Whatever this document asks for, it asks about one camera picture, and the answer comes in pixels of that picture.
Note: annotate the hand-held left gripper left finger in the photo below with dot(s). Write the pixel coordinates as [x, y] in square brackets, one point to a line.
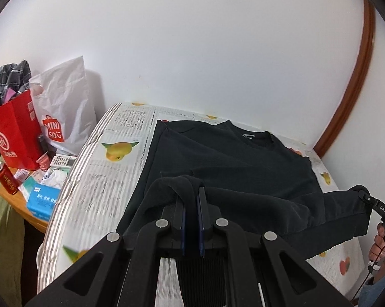
[181, 220]

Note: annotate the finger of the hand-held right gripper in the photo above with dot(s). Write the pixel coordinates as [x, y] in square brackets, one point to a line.
[365, 195]

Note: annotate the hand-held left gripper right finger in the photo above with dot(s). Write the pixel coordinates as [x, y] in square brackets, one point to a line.
[201, 224]

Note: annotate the black sweatshirt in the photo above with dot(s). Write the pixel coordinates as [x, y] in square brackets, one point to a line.
[243, 172]

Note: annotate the person's right hand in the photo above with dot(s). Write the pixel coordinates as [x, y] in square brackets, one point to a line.
[379, 246]

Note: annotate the person's jeans leg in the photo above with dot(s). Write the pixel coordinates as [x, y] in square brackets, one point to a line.
[371, 291]

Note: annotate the fruit print tablecloth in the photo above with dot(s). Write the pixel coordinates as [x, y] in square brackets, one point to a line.
[115, 172]

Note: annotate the white remote control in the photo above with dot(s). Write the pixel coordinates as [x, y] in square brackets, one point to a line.
[63, 161]

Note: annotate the crumpled white tissue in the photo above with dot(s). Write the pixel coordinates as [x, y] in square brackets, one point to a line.
[55, 178]

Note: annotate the blue tissue pack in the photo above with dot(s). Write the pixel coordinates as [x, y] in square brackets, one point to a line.
[42, 201]

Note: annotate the teal and white packet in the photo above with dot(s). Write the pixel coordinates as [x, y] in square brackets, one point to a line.
[29, 188]

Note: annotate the wooden side table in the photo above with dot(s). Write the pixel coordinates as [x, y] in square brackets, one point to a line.
[23, 209]

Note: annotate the white plastic shopping bag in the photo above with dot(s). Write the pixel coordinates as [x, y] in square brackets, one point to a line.
[67, 102]

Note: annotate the red drink can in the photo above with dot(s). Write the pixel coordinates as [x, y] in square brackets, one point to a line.
[7, 179]

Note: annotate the green cloth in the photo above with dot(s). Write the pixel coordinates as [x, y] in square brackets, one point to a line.
[0, 236]

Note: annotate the red paper bag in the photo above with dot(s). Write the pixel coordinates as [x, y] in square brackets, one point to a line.
[13, 128]

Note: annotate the plaid cloth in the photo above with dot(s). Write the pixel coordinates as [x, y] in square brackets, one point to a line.
[7, 80]

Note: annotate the brown wooden door frame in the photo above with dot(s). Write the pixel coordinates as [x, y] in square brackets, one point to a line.
[355, 86]

